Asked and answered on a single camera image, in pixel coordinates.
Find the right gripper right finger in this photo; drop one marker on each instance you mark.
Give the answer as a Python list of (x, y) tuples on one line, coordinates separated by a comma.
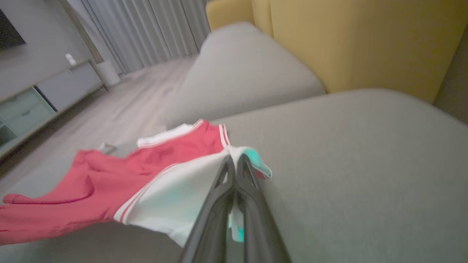
[(257, 223)]

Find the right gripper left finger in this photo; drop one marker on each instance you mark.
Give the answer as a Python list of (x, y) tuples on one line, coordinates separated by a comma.
[(215, 219)]

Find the red garment with white trim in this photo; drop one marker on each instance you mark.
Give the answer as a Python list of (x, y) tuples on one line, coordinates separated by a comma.
[(91, 182)]

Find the large grey sofa seat cushion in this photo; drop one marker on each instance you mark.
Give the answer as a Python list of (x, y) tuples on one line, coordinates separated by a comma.
[(365, 182)]

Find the small grey sofa seat cushion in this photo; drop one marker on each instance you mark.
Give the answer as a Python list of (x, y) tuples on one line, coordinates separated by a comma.
[(248, 73)]

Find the white ribbed bin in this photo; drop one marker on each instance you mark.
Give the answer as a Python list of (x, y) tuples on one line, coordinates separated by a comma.
[(108, 73)]

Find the grey low tv cabinet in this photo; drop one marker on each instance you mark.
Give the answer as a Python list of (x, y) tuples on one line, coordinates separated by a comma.
[(65, 87)]

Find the grey pleated curtain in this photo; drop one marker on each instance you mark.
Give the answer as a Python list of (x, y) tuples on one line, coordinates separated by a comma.
[(146, 29)]

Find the yellow sofa backrest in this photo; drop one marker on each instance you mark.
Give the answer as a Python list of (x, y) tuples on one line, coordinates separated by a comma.
[(365, 44)]

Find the small white figurine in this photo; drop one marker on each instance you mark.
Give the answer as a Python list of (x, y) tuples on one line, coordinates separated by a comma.
[(71, 60)]

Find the black television screen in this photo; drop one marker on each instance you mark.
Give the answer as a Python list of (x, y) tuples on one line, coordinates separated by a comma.
[(9, 33)]

